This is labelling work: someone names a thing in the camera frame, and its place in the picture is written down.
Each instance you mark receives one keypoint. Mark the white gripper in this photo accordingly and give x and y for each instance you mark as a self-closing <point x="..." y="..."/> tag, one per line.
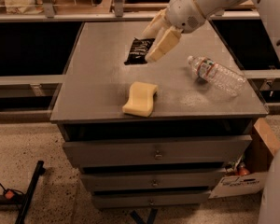
<point x="184" y="12"/>

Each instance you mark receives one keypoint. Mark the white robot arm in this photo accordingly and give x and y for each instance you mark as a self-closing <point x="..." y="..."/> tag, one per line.
<point x="262" y="46"/>

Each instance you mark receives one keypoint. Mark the yellow sponge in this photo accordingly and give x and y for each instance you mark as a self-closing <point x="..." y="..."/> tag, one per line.
<point x="141" y="99"/>

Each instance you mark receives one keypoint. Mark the clear plastic water bottle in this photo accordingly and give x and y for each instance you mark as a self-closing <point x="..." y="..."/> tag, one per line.
<point x="217" y="75"/>

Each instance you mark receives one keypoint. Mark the grey drawer cabinet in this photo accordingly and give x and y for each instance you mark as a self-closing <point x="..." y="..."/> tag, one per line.
<point x="149" y="134"/>

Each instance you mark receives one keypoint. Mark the top grey drawer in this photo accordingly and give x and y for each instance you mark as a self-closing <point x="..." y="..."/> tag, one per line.
<point x="107" y="153"/>

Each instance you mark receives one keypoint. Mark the grey drawer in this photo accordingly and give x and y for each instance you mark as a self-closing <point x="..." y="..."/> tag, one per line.
<point x="107" y="153"/>
<point x="150" y="199"/>
<point x="152" y="180"/>

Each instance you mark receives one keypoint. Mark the middle grey drawer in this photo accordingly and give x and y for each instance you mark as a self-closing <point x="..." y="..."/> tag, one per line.
<point x="152" y="180"/>

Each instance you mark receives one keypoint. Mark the orange bottle in box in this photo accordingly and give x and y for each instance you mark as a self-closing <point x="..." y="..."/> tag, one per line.
<point x="242" y="170"/>

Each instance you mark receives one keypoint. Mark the cardboard box with label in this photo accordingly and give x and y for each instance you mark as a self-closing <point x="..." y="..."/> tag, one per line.
<point x="257" y="159"/>

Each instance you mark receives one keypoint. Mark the bottom grey drawer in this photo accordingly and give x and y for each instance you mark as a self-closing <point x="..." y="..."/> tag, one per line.
<point x="150" y="199"/>

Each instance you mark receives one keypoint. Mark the black floor stand bar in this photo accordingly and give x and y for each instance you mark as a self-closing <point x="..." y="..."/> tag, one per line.
<point x="39" y="171"/>

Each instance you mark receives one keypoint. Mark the metal railing frame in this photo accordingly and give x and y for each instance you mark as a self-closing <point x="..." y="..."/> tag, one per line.
<point x="79" y="10"/>

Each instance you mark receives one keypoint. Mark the orange cable clip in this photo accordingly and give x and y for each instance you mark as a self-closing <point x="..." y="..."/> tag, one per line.
<point x="9" y="194"/>

